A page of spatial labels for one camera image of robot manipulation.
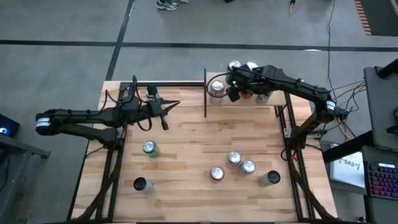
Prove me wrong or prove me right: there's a wooden shelf with black frame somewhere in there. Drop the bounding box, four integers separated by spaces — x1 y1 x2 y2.
203 67 289 118

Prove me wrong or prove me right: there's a cable bundle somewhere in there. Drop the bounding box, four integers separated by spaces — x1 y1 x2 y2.
334 80 368 141

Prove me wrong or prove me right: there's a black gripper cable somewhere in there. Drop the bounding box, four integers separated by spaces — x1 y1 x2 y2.
206 72 233 100
136 102 154 132

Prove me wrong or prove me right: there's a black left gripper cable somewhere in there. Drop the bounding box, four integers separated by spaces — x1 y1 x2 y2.
136 102 154 132

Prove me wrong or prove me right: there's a grey computer desk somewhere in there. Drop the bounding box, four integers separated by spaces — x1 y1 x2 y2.
322 58 398 224

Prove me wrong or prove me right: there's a person's shoe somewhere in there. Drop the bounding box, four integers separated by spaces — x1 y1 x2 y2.
155 0 180 11

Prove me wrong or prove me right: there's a white SA3 label sheet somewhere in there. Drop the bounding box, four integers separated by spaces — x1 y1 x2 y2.
330 151 365 189

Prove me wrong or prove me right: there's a black device with blue light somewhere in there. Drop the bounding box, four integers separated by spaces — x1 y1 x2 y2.
0 113 21 138

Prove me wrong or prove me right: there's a thin black floor cable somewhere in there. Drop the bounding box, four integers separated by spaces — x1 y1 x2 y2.
325 0 336 94

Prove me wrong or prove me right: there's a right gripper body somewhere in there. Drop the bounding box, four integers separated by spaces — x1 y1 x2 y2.
226 63 269 103

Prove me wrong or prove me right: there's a silver Diet Coke can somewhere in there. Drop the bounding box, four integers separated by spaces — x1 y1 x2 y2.
208 80 226 105
225 150 243 170
238 159 256 177

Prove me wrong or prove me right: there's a black computer keyboard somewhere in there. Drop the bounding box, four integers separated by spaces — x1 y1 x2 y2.
366 162 398 200

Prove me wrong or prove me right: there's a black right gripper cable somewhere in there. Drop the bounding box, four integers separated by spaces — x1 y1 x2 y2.
206 72 233 100

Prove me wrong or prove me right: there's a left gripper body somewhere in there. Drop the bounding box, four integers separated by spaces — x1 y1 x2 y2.
144 85 170 131

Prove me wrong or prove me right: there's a black mat with orange stripes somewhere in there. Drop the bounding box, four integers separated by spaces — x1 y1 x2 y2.
354 0 398 37

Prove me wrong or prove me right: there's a black metal table frame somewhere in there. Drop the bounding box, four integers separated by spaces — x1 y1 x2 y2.
67 74 338 224

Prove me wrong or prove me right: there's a grey metal table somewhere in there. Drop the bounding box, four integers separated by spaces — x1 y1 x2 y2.
0 133 52 215

